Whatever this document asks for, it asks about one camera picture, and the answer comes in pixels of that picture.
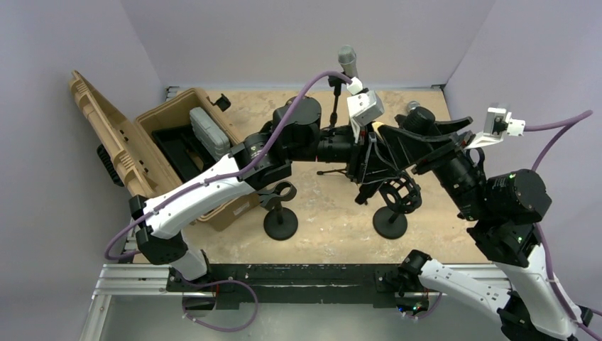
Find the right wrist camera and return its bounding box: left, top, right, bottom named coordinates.
left=466, top=104, right=525, bottom=149

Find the black toolbox tray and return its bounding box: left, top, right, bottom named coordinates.
left=151, top=124, right=213, bottom=183

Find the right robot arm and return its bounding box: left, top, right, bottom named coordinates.
left=378, top=114, right=593, bottom=340

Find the black round-base mic stand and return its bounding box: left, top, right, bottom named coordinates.
left=257, top=181, right=298, bottom=241

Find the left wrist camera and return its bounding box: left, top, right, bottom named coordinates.
left=346, top=77, right=385, bottom=143

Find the black shock-mount round stand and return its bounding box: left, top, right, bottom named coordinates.
left=373, top=171, right=422, bottom=239

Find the black tripod shock-mount stand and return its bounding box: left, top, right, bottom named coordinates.
left=316, top=168, right=348, bottom=177

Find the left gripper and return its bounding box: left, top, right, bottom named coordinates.
left=288, top=117, right=403, bottom=183

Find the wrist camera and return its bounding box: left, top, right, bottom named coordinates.
left=346, top=77, right=385, bottom=143
left=466, top=104, right=525, bottom=149

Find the cream condenser microphone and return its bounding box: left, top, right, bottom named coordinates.
left=371, top=121, right=383, bottom=130

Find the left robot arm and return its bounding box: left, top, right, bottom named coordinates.
left=130, top=95, right=402, bottom=291

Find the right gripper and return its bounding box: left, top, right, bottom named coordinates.
left=376, top=112, right=488, bottom=218

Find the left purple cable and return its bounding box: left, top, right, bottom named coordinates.
left=103, top=70, right=354, bottom=262

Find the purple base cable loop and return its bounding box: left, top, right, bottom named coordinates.
left=181, top=278, right=260, bottom=333

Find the black mesh-head microphone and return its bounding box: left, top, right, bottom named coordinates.
left=406, top=100, right=420, bottom=112

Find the silver microphone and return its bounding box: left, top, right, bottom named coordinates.
left=338, top=45, right=358, bottom=78

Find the black aluminium base frame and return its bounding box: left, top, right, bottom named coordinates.
left=84, top=202, right=513, bottom=341

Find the grey plastic case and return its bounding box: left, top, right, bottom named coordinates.
left=189, top=107, right=231, bottom=161

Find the tan plastic toolbox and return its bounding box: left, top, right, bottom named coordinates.
left=68, top=70, right=277, bottom=232

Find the tall black mic stand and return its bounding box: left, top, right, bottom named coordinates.
left=328, top=76, right=343, bottom=129

